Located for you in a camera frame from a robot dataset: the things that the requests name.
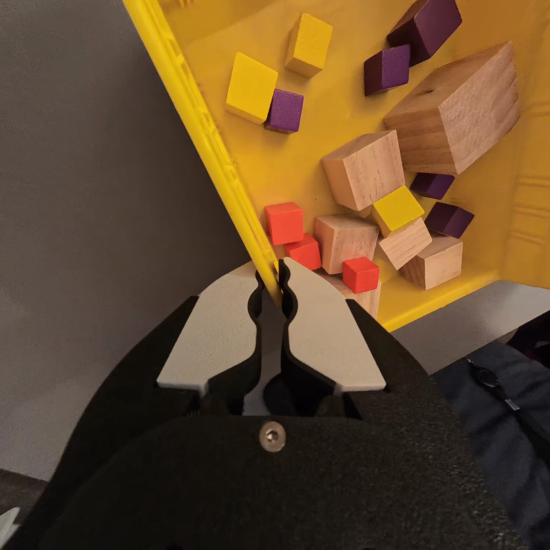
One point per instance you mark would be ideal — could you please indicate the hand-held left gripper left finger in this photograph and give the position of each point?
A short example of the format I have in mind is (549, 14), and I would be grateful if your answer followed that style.
(215, 339)

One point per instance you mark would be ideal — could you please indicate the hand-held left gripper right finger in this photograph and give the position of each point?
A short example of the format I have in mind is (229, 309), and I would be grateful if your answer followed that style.
(331, 339)

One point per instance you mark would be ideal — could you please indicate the yellow plastic box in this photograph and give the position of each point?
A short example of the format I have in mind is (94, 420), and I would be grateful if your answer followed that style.
(335, 107)

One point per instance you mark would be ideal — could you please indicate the pile of wooden cubes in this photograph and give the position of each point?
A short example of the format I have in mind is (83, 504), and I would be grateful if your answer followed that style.
(455, 111)

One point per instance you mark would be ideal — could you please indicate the person's dark blue clothing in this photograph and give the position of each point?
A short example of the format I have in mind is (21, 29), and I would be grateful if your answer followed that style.
(507, 451)

